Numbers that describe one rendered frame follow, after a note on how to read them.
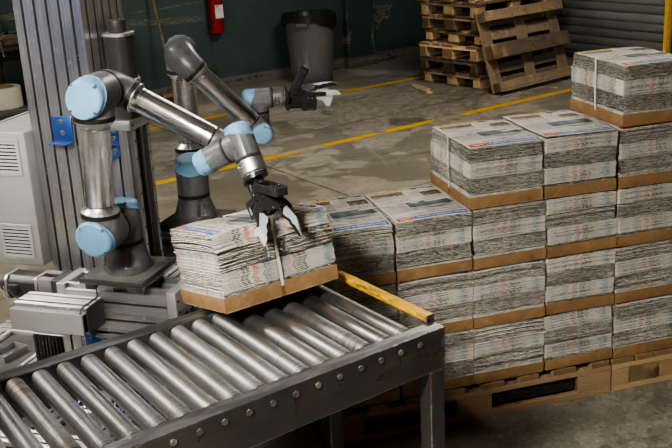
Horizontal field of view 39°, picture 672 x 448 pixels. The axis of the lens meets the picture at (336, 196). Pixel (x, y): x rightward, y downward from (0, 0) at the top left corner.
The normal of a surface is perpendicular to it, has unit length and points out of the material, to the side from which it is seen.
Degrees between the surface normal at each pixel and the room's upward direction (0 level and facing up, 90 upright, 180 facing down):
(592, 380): 90
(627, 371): 90
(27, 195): 90
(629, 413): 0
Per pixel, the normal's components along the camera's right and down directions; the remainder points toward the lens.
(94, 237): -0.22, 0.43
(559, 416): -0.05, -0.95
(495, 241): 0.28, 0.27
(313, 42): 0.07, 0.40
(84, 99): -0.22, 0.18
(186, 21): 0.58, 0.21
